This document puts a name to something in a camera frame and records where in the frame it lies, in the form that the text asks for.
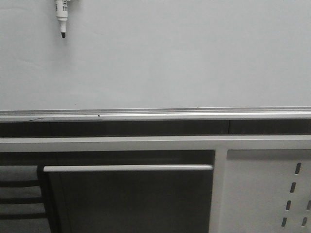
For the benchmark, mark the white whiteboard marker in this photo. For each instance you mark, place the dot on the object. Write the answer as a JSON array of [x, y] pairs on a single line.
[[61, 8]]

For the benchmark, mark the white whiteboard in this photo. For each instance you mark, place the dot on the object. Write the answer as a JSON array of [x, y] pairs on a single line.
[[121, 54]]

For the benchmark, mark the dark cabinet door panel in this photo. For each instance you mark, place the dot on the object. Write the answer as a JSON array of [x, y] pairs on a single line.
[[132, 199]]

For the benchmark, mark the white perforated side panel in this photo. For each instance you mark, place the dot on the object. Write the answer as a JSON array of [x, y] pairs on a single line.
[[266, 191]]

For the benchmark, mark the white desk frame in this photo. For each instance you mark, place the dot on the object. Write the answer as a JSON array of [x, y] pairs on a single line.
[[221, 145]]

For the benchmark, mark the aluminium whiteboard tray rail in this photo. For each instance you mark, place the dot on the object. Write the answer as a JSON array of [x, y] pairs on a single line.
[[155, 114]]

